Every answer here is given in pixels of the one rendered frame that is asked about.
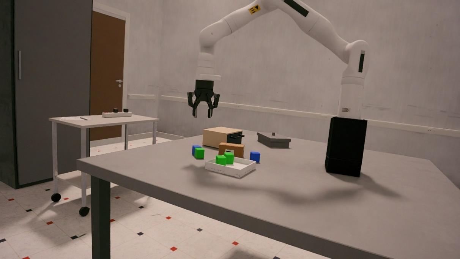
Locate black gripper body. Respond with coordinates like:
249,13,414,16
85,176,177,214
194,80,214,102

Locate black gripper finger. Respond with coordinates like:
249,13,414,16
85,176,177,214
207,93,220,118
187,92,204,118

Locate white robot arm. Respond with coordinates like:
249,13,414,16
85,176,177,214
196,0,370,119

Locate green block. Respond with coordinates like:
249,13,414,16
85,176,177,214
215,155,227,166
194,148,205,159
224,152,234,164

